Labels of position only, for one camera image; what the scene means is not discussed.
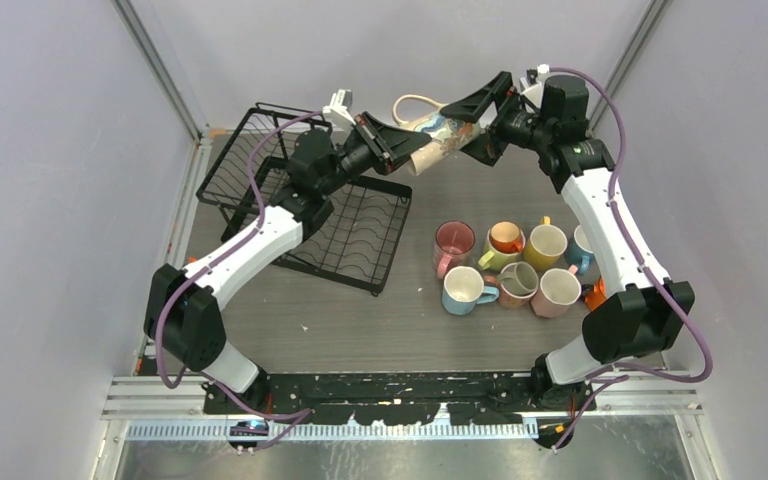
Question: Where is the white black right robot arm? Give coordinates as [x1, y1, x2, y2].
[440, 66, 695, 411]

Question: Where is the cream cup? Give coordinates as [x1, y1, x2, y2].
[391, 94, 483, 176]

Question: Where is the large pink mug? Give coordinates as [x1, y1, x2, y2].
[433, 221, 475, 280]

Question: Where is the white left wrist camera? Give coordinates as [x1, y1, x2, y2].
[322, 89, 355, 132]

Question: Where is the blue floral mug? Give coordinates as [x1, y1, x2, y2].
[564, 225, 596, 276]

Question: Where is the yellow mug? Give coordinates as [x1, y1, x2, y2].
[523, 216, 568, 272]

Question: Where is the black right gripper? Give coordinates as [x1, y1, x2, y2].
[440, 72, 554, 167]

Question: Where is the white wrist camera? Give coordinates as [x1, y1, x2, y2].
[519, 64, 550, 111]
[322, 89, 355, 132]

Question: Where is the orange cup tier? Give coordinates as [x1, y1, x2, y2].
[489, 221, 525, 254]
[582, 277, 607, 311]

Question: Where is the orange cup top tier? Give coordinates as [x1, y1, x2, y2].
[489, 221, 525, 254]

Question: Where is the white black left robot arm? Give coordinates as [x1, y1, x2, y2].
[144, 113, 432, 414]

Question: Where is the pink cup rack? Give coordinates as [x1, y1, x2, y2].
[531, 265, 582, 319]

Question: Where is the light blue cup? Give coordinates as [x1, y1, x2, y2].
[441, 266, 500, 316]

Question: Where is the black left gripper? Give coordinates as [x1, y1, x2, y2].
[318, 113, 430, 197]

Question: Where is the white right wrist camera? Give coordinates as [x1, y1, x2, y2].
[519, 64, 550, 111]

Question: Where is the light green mug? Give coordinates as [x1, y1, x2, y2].
[477, 231, 522, 272]

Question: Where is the small pink cup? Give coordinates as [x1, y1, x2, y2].
[484, 275, 536, 309]

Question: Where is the beige mug top tier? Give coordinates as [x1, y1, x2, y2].
[496, 262, 539, 297]

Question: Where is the black wire dish rack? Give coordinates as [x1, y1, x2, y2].
[196, 102, 430, 296]

